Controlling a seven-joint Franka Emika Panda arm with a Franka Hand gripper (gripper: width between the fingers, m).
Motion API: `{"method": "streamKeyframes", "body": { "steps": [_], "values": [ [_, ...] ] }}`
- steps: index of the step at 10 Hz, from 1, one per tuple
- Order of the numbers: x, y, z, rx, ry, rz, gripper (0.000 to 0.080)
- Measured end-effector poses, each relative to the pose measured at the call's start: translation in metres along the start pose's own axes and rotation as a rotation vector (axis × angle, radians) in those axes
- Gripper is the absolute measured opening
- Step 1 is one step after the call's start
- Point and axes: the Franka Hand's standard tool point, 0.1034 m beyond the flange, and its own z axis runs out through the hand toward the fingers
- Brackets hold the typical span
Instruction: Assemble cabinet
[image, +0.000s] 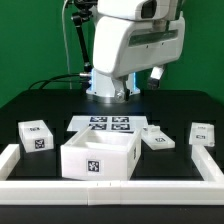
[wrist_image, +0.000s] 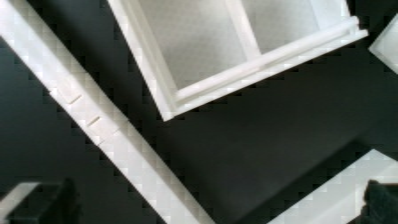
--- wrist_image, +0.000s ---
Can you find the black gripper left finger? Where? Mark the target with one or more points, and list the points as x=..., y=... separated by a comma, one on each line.
x=39, y=203

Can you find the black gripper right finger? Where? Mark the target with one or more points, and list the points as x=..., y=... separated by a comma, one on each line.
x=379, y=212

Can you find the white cabinet body box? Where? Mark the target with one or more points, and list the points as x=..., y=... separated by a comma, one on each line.
x=214, y=44

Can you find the white U-shaped fence frame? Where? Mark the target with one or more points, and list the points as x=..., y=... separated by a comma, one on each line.
x=327, y=207

